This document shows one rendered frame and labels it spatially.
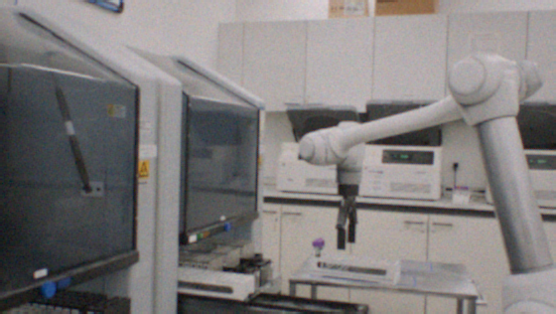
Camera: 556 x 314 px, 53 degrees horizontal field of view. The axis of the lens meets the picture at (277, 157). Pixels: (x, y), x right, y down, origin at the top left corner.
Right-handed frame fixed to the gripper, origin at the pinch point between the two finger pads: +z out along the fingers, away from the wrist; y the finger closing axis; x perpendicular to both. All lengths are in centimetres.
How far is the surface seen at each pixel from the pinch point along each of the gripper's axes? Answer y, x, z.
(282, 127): 249, 122, -45
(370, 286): -8.8, -10.8, 11.7
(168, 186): -54, 38, -21
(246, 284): -39.3, 19.3, 7.7
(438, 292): -5.9, -31.5, 11.7
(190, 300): -45, 35, 13
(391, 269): -5.1, -16.6, 6.3
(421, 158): 197, 1, -25
